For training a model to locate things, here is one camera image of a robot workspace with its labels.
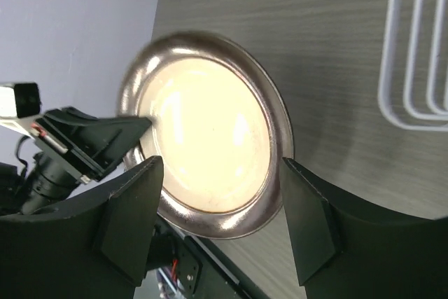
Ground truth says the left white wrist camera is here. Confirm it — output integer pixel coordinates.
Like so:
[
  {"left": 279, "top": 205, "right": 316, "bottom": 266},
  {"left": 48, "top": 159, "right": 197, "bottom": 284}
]
[{"left": 1, "top": 83, "right": 41, "bottom": 118}]

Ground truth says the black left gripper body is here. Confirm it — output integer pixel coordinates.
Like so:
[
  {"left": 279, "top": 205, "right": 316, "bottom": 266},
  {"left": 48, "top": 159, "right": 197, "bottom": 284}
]
[{"left": 1, "top": 116, "right": 88, "bottom": 214}]

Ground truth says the large brown rimmed cream plate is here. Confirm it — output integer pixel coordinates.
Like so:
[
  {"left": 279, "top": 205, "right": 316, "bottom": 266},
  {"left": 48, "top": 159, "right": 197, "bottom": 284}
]
[{"left": 117, "top": 31, "right": 295, "bottom": 239}]

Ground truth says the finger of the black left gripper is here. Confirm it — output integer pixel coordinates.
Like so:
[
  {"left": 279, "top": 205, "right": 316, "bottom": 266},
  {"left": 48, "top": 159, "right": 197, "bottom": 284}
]
[{"left": 43, "top": 106, "right": 152, "bottom": 182}]

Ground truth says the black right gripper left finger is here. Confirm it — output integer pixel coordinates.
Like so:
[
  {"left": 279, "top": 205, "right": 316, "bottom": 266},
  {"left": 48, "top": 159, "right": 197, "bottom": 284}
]
[{"left": 1, "top": 156, "right": 164, "bottom": 298}]

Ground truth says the white wire dish rack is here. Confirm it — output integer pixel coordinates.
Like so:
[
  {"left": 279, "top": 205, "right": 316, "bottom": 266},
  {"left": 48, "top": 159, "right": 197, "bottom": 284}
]
[{"left": 377, "top": 0, "right": 447, "bottom": 132}]

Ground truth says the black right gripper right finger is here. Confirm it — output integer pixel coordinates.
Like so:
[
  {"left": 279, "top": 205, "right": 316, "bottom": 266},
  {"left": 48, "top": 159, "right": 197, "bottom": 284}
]
[{"left": 281, "top": 158, "right": 447, "bottom": 298}]

